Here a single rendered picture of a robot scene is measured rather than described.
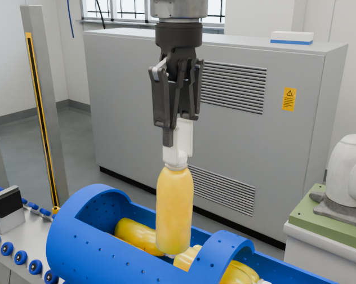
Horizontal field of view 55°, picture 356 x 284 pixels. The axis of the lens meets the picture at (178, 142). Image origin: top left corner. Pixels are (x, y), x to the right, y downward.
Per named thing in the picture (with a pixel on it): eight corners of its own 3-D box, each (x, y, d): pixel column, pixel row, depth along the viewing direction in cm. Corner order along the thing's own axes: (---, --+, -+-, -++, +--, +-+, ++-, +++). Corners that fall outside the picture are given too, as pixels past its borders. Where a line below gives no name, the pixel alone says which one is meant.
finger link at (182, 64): (187, 61, 54) (183, 60, 53) (179, 130, 57) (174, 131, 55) (167, 58, 56) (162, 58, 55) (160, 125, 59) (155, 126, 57)
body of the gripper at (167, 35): (174, 19, 59) (173, 73, 62) (142, 20, 52) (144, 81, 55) (213, 20, 55) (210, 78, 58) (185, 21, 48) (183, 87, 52)
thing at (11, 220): (22, 219, 134) (14, 184, 128) (28, 222, 132) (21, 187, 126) (-3, 233, 126) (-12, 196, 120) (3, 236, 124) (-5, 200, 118)
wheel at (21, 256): (21, 248, 111) (16, 248, 110) (30, 253, 109) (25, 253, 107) (16, 261, 110) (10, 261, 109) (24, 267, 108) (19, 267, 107)
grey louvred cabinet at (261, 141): (130, 156, 406) (123, 27, 350) (315, 223, 284) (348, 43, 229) (94, 173, 367) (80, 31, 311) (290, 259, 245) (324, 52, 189)
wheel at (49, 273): (51, 266, 104) (46, 266, 102) (61, 273, 101) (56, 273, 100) (45, 281, 103) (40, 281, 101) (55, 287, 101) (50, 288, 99)
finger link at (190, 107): (169, 58, 57) (174, 56, 58) (177, 118, 63) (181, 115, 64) (190, 60, 55) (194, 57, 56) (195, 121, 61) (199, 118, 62)
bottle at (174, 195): (159, 258, 65) (161, 172, 58) (152, 235, 72) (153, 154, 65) (194, 253, 67) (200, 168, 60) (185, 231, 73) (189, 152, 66)
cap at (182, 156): (168, 168, 60) (168, 158, 60) (163, 158, 64) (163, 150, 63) (189, 166, 61) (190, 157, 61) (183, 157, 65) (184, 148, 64)
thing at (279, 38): (274, 42, 233) (276, 30, 230) (312, 44, 222) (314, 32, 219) (269, 44, 223) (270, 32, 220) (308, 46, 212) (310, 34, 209)
